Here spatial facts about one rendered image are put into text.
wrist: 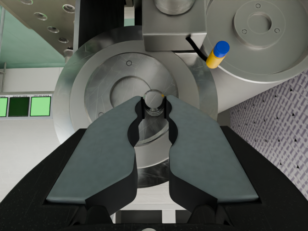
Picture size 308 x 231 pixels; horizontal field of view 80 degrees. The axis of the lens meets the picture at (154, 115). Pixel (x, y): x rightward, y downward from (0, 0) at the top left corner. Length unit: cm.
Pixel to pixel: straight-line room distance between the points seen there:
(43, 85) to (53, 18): 305
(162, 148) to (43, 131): 46
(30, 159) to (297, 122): 58
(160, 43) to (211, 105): 7
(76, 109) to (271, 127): 25
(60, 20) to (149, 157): 38
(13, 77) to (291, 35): 377
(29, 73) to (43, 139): 314
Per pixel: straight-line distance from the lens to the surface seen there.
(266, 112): 31
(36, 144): 59
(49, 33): 53
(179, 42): 17
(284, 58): 22
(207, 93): 17
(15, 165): 63
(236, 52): 20
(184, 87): 17
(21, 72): 378
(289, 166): 28
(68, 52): 59
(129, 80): 15
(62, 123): 18
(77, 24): 23
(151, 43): 16
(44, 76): 353
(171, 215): 53
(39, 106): 59
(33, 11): 48
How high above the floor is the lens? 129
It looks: 8 degrees down
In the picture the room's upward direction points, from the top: 179 degrees clockwise
